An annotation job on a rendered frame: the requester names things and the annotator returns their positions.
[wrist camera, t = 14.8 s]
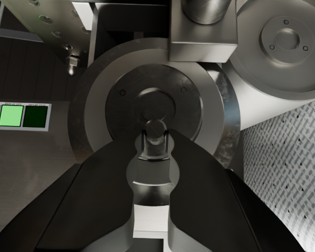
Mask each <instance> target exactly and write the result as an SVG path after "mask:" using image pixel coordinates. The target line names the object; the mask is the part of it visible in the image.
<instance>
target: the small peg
mask: <svg viewBox="0 0 315 252"><path fill-rule="evenodd" d="M166 130H167V127H166V124H165V123H164V122H163V121H162V120H160V119H156V118H155V119H151V120H149V121H148V122H147V123H146V124H145V126H144V135H145V137H146V140H147V141H148V142H149V143H150V144H151V145H154V146H157V145H160V144H161V143H162V142H163V141H164V140H165V137H166Z"/></svg>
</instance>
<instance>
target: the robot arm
mask: <svg viewBox="0 0 315 252"><path fill-rule="evenodd" d="M145 142H146V136H145V130H144V129H143V128H141V127H139V128H135V129H133V130H131V131H130V132H128V133H126V134H124V135H122V136H120V137H119V138H117V139H115V140H113V141H111V142H110V143H108V144H106V145H105V146H103V147H102V148H100V149H99V150H97V151H96V152H95V153H93V154H92V155H91V156H90V157H88V158H87V159H86V160H85V161H84V162H83V163H82V164H81V163H75V164H74V165H73V166H72V167H71V168H69V169H68V170H67V171H66V172H65V173H64V174H63V175H61V176H60V177H59V178H58V179H57V180H56V181H54V182H53V183H52V184H51V185H50V186H49V187H48V188H46V189H45V190H44V191H43V192H42V193H41V194H40V195H38V196H37V197H36V198H35V199H34V200H33V201H32V202H30V203H29V204H28V205H27V206H26V207H25V208H24V209H23V210H21V211H20V212H19V213H18V214H17V215H16V216H15V217H14V218H13V219H12V220H11V221H10V222H9V223H8V224H7V225H6V226H5V228H4V229H3V230H2V231H1V232H0V252H125V251H127V250H128V249H129V248H130V247H131V245H132V242H133V234H134V225H135V210H134V192H133V190H132V189H131V185H132V183H133V182H134V181H135V180H136V178H137V177H138V158H139V157H140V155H141V154H142V153H145ZM165 154H167V155H168V156H169V158H170V168H169V179H170V180H171V181H172V183H173V184H174V186H175V188H174V189H173V190H172V192H171V193H170V197H169V209H168V221H167V243H168V247H169V249H170V250H171V251H172V252H305V250H304V249H303V248H302V246H301V245H300V243H299V242H298V241H297V239H296V238H295V237H294V235H293V234H292V233H291V232H290V230H289V229H288V228H287V227H286V226H285V224H284V223H283V222H282V221H281V220H280V219H279V218H278V217H277V216H276V214H275V213H274V212H273V211H272V210H271V209H270V208H269V207H268V206H267V205H266V204H265V203H264V202H263V201H262V200H261V199H260V198H259V197H258V196H257V195H256V194H255V193H254V192H253V191H252V190H251V188H250V187H249V186H248V185H247V184H246V183H245V182H244V181H243V180H242V179H241V178H240V177H239V176H238V175H237V174H236V173H235V172H234V171H233V170H232V169H229V168H224V166H223V165H222V164H221V163H220V162H219V161H218V160H217V159H216V158H215V157H214V156H213V155H211V154H210V153H209V152H208V151H206V150H205V149H204V148H202V147H201V146H199V145H198V144H196V143H195V142H193V141H192V140H190V139H189V138H187V137H186V136H184V135H183V134H181V133H180V132H178V131H177V130H175V129H172V128H170V129H167V130H166V136H165Z"/></svg>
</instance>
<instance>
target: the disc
mask: <svg viewBox="0 0 315 252"><path fill-rule="evenodd" d="M144 49H164V50H169V39H168V38H161V37H147V38H140V39H135V40H131V41H127V42H124V43H122V44H119V45H117V46H115V47H113V48H111V49H110V50H108V51H106V52H105V53H103V54H102V55H101V56H99V57H98V58H97V59H96V60H95V61H94V62H93V63H92V64H91V65H90V66H89V67H88V68H87V69H86V70H85V72H84V73H83V74H82V76H81V77H80V79H79V81H78V82H77V84H76V86H75V88H74V91H73V93H72V96H71V99H70V103H69V108H68V116H67V129H68V136H69V141H70V145H71V148H72V151H73V153H74V156H75V158H76V160H77V162H78V163H79V164H82V163H83V162H84V161H85V160H86V159H87V158H88V157H90V156H91V155H92V154H93V151H92V149H91V147H90V145H89V142H88V140H87V137H86V133H85V128H84V107H85V102H86V98H87V95H88V92H89V90H90V88H91V86H92V84H93V82H94V81H95V79H96V78H97V76H98V75H99V74H100V73H101V72H102V70H103V69H104V68H106V67H107V66H108V65H109V64H110V63H112V62H113V61H115V60H116V59H118V58H120V57H121V56H124V55H126V54H128V53H131V52H134V51H138V50H144ZM196 62H197V61H196ZM197 63H198V64H199V65H201V66H202V67H203V68H204V69H205V70H206V71H207V72H208V73H209V75H210V76H211V77H212V79H213V80H214V82H215V83H216V85H217V87H218V89H219V91H220V94H221V97H222V101H223V106H224V129H223V134H222V137H221V140H220V143H219V145H218V147H217V149H216V151H215V152H214V154H213V156H214V157H215V158H216V159H217V160H218V161H219V162H220V163H221V164H222V165H223V166H224V168H225V169H226V168H227V167H228V165H229V164H230V162H231V160H232V158H233V156H234V154H235V151H236V149H237V146H238V142H239V137H240V131H241V112H240V106H239V102H238V98H237V95H236V92H235V90H234V88H233V86H232V84H231V82H230V80H229V78H228V77H227V75H226V74H225V72H224V71H223V70H222V69H221V68H220V66H219V65H218V64H217V63H216V62H197ZM130 188H131V189H132V191H133V197H134V205H139V206H148V207H160V206H169V202H170V194H171V192H172V190H173V189H174V188H175V186H174V184H173V183H172V184H167V185H159V186H150V185H141V184H136V183H132V185H131V186H130Z"/></svg>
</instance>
